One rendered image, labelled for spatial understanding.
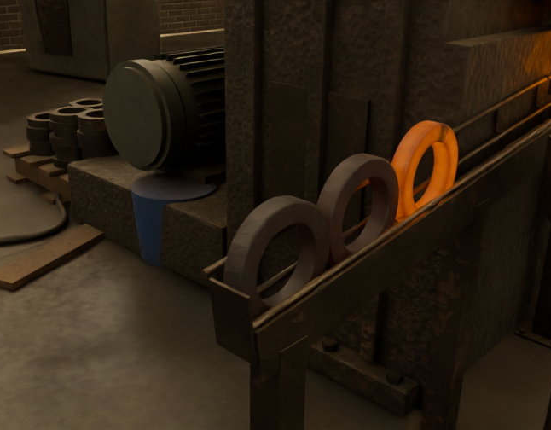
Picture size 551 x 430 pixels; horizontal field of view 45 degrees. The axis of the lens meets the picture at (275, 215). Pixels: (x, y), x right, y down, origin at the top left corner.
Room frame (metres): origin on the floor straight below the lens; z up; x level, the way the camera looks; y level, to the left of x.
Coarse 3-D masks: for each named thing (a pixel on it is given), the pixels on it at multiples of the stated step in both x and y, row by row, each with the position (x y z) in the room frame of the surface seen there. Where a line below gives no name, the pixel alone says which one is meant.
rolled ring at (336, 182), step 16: (352, 160) 0.95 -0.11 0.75; (368, 160) 0.95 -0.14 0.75; (384, 160) 0.98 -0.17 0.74; (336, 176) 0.92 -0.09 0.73; (352, 176) 0.92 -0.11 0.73; (368, 176) 0.95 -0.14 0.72; (384, 176) 0.98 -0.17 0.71; (336, 192) 0.90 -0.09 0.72; (352, 192) 0.92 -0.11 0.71; (384, 192) 1.00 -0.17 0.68; (320, 208) 0.90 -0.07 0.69; (336, 208) 0.89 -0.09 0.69; (384, 208) 1.00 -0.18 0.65; (336, 224) 0.89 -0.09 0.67; (368, 224) 1.00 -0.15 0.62; (384, 224) 0.99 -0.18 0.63; (336, 240) 0.90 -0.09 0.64; (368, 240) 0.98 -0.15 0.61; (336, 256) 0.90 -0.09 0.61
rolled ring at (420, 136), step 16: (416, 128) 1.07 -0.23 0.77; (432, 128) 1.07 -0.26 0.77; (448, 128) 1.11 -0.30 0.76; (400, 144) 1.05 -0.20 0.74; (416, 144) 1.04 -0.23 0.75; (432, 144) 1.13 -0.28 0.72; (448, 144) 1.12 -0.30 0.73; (400, 160) 1.03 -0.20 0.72; (416, 160) 1.04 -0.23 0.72; (448, 160) 1.13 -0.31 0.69; (400, 176) 1.02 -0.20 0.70; (432, 176) 1.14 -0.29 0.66; (448, 176) 1.13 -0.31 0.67; (400, 192) 1.02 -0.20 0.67; (432, 192) 1.12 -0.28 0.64; (400, 208) 1.02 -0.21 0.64; (416, 208) 1.05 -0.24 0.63
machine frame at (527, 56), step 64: (256, 0) 1.67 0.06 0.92; (320, 0) 1.53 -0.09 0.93; (384, 0) 1.45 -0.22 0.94; (448, 0) 1.35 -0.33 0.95; (512, 0) 1.56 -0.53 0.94; (256, 64) 1.67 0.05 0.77; (320, 64) 1.52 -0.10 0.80; (384, 64) 1.41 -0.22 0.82; (448, 64) 1.34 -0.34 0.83; (512, 64) 1.47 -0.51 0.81; (256, 128) 1.67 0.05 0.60; (320, 128) 1.52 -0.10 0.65; (384, 128) 1.40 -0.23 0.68; (256, 192) 1.68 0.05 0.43; (320, 192) 1.53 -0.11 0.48; (512, 192) 1.55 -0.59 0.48; (512, 256) 1.61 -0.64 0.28; (384, 320) 1.40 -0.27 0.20; (512, 320) 1.67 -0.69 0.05; (384, 384) 1.33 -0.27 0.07
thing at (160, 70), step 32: (128, 64) 2.24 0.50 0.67; (160, 64) 2.27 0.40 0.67; (192, 64) 2.29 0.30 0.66; (224, 64) 2.41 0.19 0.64; (128, 96) 2.22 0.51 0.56; (160, 96) 2.13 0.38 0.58; (192, 96) 2.21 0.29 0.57; (224, 96) 2.30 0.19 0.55; (128, 128) 2.23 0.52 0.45; (160, 128) 2.10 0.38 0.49; (192, 128) 2.18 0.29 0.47; (224, 128) 2.30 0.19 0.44; (96, 160) 2.48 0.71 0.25; (128, 160) 2.23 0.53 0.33; (160, 160) 2.14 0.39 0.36; (192, 160) 2.37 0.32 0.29; (224, 160) 2.38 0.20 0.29; (96, 192) 2.30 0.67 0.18; (128, 192) 2.17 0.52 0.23; (224, 192) 2.15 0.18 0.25; (96, 224) 2.32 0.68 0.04; (128, 224) 2.18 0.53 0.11; (192, 224) 1.94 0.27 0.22; (224, 224) 1.87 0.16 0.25; (160, 256) 2.05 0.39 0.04; (192, 256) 1.94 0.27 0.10; (224, 256) 1.85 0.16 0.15
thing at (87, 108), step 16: (48, 112) 3.03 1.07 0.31; (64, 112) 2.83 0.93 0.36; (80, 112) 2.63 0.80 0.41; (96, 112) 2.66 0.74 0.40; (32, 128) 2.85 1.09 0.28; (48, 128) 2.86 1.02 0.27; (64, 128) 2.69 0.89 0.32; (80, 128) 2.55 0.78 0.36; (96, 128) 2.51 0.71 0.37; (32, 144) 2.87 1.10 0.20; (48, 144) 2.85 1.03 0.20; (64, 144) 2.69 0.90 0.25; (80, 144) 2.56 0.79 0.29; (96, 144) 2.53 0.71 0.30; (112, 144) 2.55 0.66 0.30; (16, 160) 2.97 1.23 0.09; (32, 160) 2.79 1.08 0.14; (48, 160) 2.82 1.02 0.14; (64, 160) 2.70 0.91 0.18; (16, 176) 2.94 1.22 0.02; (32, 176) 2.86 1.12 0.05; (48, 176) 2.64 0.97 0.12; (64, 176) 2.59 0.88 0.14; (64, 192) 2.66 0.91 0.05
